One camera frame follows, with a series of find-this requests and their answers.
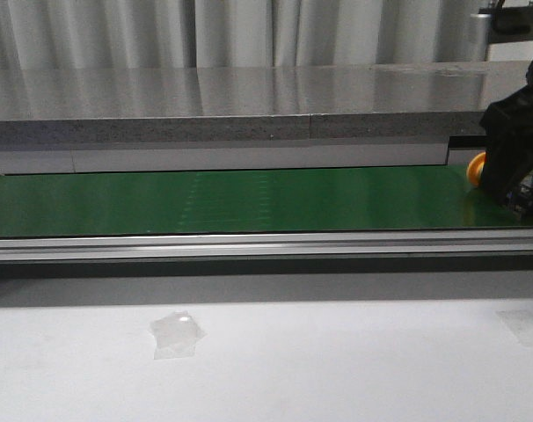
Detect grey stone countertop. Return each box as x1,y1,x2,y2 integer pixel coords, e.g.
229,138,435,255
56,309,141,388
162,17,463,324
0,62,528,175

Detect clear tape piece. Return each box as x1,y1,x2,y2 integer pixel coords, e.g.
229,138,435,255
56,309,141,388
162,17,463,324
150,311,206,360
497,310,533,347

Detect clear tape piece left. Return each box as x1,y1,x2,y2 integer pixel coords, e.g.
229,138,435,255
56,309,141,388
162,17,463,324
150,311,206,360

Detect aluminium conveyor frame rail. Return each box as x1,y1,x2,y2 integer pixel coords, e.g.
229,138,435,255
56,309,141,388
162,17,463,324
0,228,533,263

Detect yellow black push button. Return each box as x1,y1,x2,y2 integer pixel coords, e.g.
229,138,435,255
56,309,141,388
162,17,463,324
466,152,533,219

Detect clear tape piece right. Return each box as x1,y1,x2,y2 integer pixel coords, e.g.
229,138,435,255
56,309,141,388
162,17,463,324
497,310,533,347

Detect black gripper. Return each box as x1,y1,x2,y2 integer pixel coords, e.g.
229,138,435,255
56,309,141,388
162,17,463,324
478,61,533,207

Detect green conveyor belt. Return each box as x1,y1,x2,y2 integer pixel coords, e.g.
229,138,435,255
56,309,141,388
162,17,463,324
0,165,533,238

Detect white pleated curtain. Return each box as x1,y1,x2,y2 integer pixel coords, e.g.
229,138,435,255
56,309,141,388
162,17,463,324
0,0,533,71

